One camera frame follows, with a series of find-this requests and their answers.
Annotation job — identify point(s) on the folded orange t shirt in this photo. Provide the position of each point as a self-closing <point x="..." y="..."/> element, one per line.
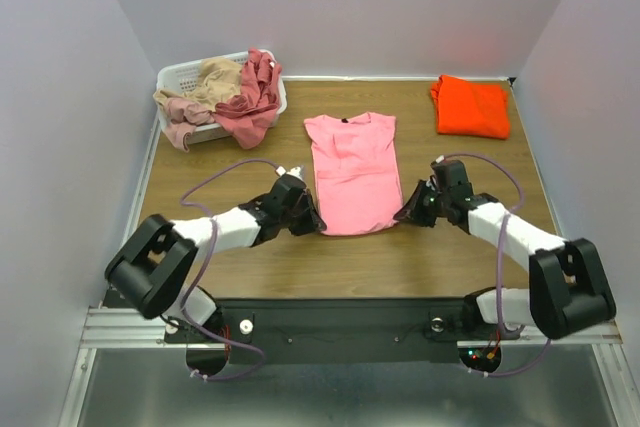
<point x="470" y="109"/>

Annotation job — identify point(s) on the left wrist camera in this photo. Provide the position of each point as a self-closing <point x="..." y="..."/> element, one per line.
<point x="296" y="171"/>

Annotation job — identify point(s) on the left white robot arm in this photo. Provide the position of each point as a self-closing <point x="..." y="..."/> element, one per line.
<point x="150" y="269"/>

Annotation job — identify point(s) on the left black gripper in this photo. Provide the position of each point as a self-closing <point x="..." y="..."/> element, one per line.
<point x="312" y="221"/>

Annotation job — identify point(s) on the white plastic laundry basket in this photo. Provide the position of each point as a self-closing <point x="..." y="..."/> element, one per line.
<point x="215" y="131"/>

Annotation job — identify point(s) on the dark red t shirt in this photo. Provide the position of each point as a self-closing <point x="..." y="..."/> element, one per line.
<point x="248" y="115"/>

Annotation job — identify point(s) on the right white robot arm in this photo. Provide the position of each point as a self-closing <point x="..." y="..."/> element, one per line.
<point x="568" y="290"/>

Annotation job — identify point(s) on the beige t shirt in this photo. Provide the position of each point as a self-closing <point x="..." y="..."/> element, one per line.
<point x="208" y="81"/>

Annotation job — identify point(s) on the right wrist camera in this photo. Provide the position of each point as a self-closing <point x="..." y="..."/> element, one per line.
<point x="439" y="162"/>

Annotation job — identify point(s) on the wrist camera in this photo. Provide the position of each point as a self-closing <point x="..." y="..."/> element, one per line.
<point x="439" y="162"/>
<point x="296" y="171"/>

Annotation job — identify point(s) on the aluminium frame rail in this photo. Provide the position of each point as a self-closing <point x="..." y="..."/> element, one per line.
<point x="113" y="328"/>

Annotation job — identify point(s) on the dusty pink t shirt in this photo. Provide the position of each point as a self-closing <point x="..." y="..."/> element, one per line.
<point x="183" y="117"/>

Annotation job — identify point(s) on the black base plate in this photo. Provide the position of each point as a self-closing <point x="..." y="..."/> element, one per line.
<point x="345" y="331"/>

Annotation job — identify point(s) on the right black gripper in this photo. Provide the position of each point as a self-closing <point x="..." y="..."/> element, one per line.
<point x="419" y="204"/>

